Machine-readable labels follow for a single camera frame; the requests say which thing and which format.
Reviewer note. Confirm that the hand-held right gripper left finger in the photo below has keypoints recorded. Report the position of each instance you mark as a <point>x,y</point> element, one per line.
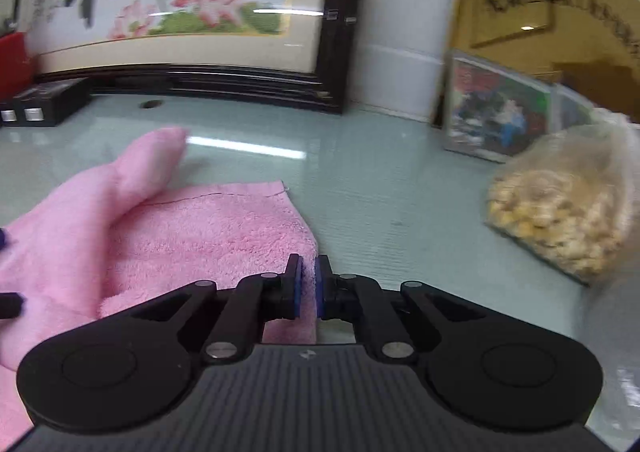
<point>298,287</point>

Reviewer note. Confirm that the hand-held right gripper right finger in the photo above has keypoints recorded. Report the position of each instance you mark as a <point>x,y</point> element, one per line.
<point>320,288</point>

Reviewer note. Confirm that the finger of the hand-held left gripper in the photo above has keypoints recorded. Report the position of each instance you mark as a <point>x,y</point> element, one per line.
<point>10,307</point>
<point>2,239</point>

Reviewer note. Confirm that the pink towel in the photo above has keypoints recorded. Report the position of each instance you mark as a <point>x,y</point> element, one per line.
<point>200,232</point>

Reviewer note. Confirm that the black box with white label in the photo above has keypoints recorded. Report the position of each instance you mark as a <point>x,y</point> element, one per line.
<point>20,99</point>
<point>62,99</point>

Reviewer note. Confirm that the red box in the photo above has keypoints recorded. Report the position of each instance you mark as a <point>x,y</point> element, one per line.
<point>12,64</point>

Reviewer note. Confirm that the round table hole cover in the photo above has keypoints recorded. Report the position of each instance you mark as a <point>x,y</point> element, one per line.
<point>152,104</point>

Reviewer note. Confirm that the large framed photo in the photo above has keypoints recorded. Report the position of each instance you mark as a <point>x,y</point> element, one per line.
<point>492,106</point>

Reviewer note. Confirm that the plastic bag of puffed snacks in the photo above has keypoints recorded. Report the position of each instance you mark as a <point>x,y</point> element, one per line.
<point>560,212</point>

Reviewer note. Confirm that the framed lotus embroidery picture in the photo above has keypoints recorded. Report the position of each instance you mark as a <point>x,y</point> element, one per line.
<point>175,6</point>

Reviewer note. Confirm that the small framed photo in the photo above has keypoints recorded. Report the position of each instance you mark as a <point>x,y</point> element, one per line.
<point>572,109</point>

